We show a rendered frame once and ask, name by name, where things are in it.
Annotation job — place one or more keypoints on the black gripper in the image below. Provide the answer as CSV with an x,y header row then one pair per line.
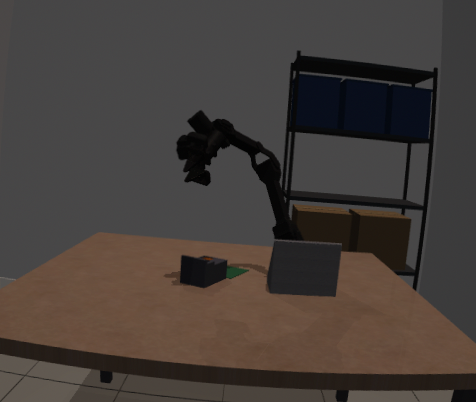
x,y
199,154

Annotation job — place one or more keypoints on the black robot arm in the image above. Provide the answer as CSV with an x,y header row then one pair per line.
x,y
269,171

